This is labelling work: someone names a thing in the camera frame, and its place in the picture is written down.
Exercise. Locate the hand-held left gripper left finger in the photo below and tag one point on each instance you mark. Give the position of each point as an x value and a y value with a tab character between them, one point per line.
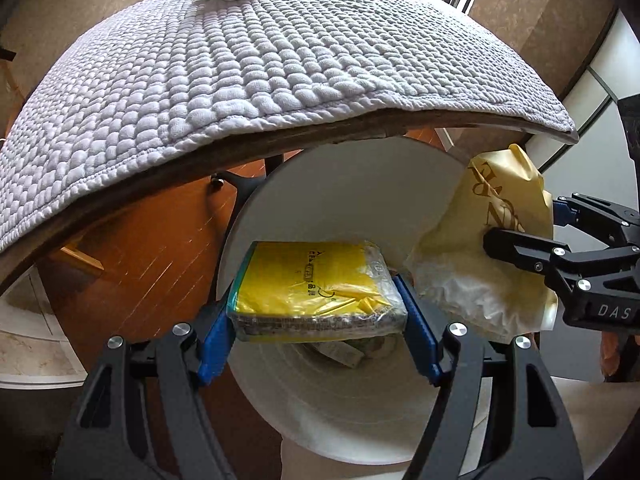
212	345

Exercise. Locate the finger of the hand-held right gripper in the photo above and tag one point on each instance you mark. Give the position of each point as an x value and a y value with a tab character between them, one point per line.
520	252
600	210

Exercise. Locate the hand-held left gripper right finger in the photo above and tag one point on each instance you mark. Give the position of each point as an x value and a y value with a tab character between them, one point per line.
417	330

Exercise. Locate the cream plastic bag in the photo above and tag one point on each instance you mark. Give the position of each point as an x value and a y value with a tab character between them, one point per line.
465	270

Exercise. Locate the yellow plastic packet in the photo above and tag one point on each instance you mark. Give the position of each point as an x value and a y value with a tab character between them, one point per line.
310	280

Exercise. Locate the white round bin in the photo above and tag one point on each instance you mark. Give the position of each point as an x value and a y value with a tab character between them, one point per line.
350	185

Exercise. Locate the person's right hand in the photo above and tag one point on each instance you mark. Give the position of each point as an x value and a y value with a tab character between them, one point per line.
612	355

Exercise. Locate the white panelled door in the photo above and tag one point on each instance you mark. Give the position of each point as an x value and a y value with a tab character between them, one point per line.
590	110

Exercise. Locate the person's beige pants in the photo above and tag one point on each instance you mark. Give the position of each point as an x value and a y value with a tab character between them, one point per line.
590	410

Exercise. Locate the black office chair base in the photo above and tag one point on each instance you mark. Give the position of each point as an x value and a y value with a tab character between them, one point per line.
245	187

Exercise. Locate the white cabinet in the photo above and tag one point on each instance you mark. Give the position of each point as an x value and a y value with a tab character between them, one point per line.
35	340

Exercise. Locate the wooden table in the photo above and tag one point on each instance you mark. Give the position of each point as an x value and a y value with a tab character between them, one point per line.
225	155

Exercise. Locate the grey quilted mat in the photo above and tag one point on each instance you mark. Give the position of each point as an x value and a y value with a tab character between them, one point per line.
250	70

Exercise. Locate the light wooden frame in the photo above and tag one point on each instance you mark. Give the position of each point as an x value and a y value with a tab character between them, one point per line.
82	256

